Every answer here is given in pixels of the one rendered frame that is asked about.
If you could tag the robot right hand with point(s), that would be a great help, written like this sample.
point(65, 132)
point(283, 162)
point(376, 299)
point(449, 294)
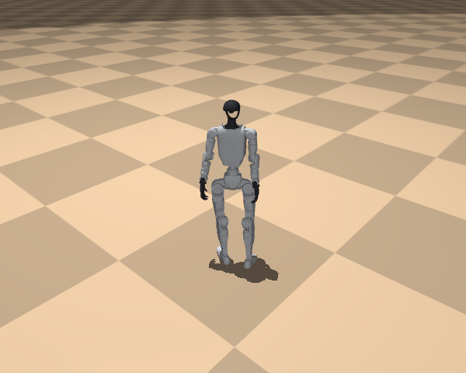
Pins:
point(254, 185)

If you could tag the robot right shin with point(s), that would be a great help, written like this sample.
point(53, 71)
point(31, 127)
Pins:
point(248, 236)

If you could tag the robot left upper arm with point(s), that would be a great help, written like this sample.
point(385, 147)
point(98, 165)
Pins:
point(211, 135)

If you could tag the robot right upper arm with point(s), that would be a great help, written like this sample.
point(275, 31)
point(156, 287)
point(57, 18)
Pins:
point(251, 135)

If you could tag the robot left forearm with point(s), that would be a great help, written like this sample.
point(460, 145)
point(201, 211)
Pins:
point(205, 168)

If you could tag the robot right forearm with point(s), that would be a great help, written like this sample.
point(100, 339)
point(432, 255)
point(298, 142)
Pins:
point(255, 170)

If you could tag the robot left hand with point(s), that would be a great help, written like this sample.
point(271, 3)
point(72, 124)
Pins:
point(202, 188)

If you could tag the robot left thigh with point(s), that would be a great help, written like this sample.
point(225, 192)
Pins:
point(217, 188)

